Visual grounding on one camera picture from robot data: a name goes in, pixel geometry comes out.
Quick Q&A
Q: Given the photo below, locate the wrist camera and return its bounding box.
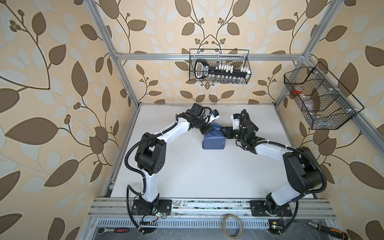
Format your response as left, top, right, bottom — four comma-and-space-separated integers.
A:
232, 114, 241, 130
210, 110, 220, 120

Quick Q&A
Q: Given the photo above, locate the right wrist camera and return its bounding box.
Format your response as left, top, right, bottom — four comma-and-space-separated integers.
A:
232, 114, 241, 130

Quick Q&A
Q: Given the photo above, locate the socket set holder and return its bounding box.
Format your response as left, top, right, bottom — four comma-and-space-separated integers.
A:
192, 60, 252, 82

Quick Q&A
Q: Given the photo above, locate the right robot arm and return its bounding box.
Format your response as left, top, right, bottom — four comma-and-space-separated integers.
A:
221, 110, 327, 235

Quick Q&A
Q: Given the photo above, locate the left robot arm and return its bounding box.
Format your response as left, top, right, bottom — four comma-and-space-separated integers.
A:
124, 103, 220, 235

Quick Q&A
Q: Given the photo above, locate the orange handled screwdriver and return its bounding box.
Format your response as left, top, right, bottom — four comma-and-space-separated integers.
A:
308, 223, 349, 240

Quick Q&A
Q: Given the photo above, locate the back wire basket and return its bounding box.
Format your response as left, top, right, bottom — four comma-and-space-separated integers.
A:
189, 48, 252, 85

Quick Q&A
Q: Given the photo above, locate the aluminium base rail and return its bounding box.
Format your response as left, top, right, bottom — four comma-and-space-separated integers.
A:
88, 198, 337, 220

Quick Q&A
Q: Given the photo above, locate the red handled ratchet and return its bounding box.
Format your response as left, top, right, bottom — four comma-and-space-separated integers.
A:
97, 227, 129, 235

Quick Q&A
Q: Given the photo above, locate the clear tape ring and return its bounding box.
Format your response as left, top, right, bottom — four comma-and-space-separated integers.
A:
221, 214, 244, 240

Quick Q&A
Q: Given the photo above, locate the wire basket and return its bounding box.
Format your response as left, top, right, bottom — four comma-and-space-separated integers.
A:
189, 48, 252, 85
284, 62, 364, 130

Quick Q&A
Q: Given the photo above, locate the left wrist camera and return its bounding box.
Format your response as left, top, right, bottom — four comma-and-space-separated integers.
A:
210, 110, 220, 120

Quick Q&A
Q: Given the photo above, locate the right wire basket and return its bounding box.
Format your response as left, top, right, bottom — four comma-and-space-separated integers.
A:
284, 62, 364, 130

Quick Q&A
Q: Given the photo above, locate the red object in basket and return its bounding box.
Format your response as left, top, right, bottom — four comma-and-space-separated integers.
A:
292, 86, 303, 96

